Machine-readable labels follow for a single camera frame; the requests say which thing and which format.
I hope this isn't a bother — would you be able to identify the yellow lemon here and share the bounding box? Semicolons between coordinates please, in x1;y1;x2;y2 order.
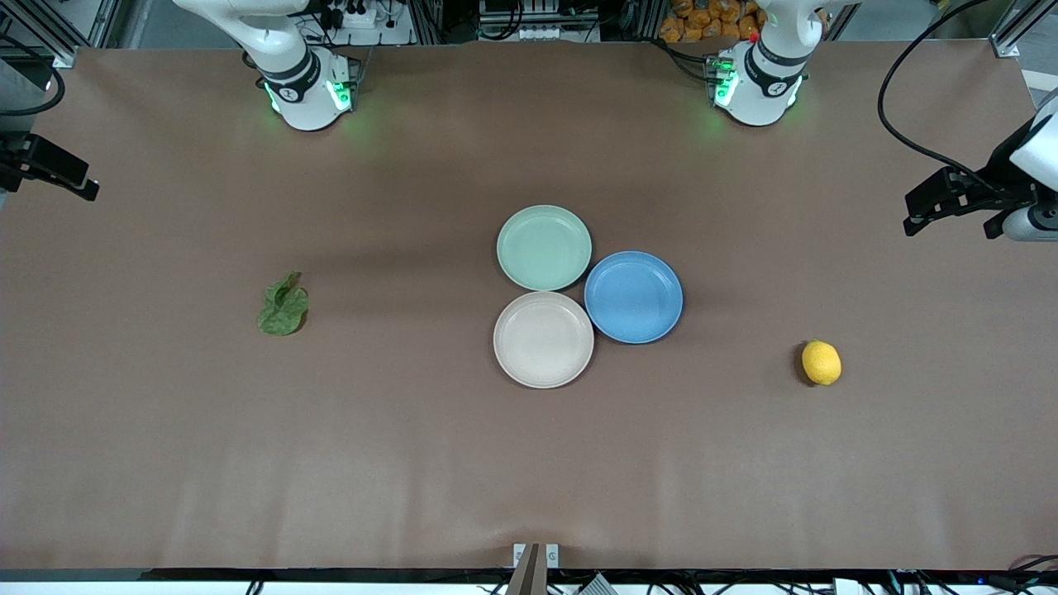
800;340;843;387

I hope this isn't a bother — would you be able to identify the green lettuce leaf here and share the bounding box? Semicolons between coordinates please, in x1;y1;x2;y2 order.
256;272;311;337

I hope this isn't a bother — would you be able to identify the orange packaged goods pile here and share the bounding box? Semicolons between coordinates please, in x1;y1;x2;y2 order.
659;0;766;45

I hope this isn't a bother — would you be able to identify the blue plate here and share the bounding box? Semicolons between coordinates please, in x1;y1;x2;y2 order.
584;251;684;345

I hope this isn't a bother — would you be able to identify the white power strip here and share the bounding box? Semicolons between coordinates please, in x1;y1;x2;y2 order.
331;2;383;31

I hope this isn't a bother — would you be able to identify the light green plate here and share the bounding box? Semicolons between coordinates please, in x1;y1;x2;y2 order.
497;205;593;293

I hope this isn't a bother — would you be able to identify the beige plate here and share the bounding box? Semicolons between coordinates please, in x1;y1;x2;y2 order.
493;291;595;389

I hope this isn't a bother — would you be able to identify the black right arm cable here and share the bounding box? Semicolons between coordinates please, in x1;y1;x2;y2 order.
0;64;67;118

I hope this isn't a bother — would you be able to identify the aluminium frame post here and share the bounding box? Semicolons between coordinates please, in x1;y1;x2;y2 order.
0;0;93;69
986;0;1044;59

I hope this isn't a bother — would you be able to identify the brown camera mount bracket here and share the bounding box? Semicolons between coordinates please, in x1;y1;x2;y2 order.
505;542;561;595

